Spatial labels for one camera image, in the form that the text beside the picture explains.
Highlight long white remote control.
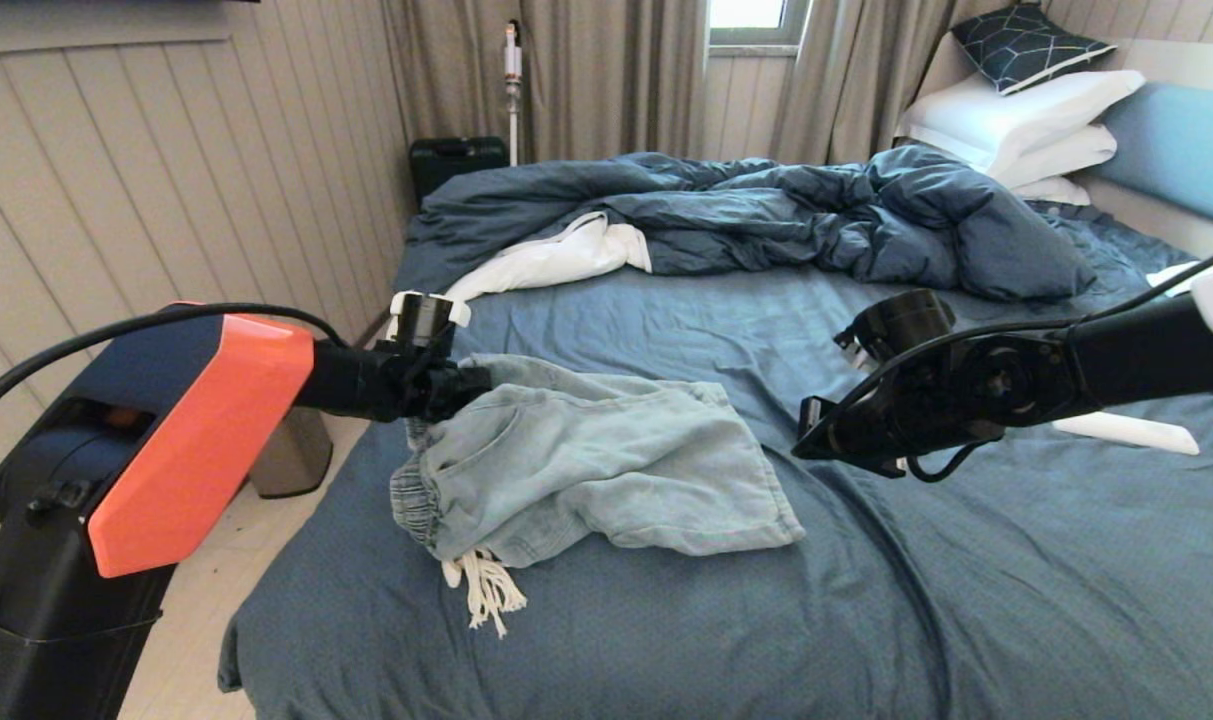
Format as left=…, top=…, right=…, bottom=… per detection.
left=1051, top=410, right=1201, bottom=457

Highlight large white pillow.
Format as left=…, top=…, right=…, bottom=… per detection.
left=896, top=70, right=1145, bottom=179

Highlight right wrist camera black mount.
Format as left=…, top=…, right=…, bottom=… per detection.
left=834, top=289, right=957, bottom=369

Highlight dark geometric patterned cushion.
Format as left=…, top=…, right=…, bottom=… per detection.
left=950, top=3, right=1117, bottom=98

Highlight wide beige curtain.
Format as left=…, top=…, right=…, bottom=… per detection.
left=381, top=0, right=709, bottom=166

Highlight flat white pillow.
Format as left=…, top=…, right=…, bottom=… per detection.
left=986, top=125, right=1117, bottom=193

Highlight white stick vacuum cleaner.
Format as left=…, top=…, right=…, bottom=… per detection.
left=503, top=22, right=524, bottom=168

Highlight light blue denim shorts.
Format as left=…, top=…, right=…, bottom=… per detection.
left=391, top=353, right=807, bottom=639

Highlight beige bed frame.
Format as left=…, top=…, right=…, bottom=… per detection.
left=916, top=38, right=1213, bottom=263

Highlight light blue padded headboard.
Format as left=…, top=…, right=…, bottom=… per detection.
left=1096, top=83, right=1213, bottom=236

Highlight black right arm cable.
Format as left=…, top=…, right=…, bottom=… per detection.
left=836, top=238, right=1213, bottom=483

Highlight blue bed sheet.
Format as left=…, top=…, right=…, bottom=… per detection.
left=216, top=205, right=1213, bottom=720

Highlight window with grey frame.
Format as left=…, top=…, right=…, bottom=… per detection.
left=708, top=0, right=812, bottom=56

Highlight black hard suitcase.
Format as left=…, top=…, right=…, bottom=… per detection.
left=409, top=137, right=510, bottom=211

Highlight left wrist camera white cap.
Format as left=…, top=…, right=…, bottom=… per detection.
left=389, top=290, right=473, bottom=351

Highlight dark blue white-lined duvet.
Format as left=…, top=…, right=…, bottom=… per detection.
left=396, top=148, right=1097, bottom=304

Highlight brown trash bin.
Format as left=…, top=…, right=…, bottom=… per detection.
left=250, top=405, right=334, bottom=499

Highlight small white pillow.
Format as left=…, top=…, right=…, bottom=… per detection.
left=1006, top=177, right=1090, bottom=208

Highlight narrow beige curtain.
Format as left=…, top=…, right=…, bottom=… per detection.
left=769, top=0, right=967, bottom=169

